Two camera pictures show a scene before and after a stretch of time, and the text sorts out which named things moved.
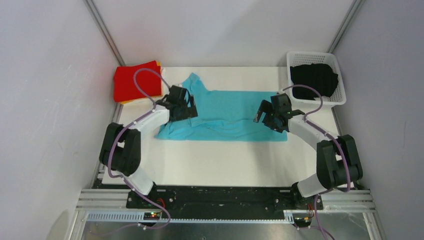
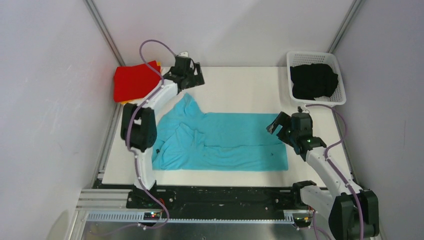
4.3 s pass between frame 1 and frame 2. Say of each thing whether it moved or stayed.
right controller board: stayed
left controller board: stayed
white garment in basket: stayed
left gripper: moved
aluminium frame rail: stayed
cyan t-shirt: moved
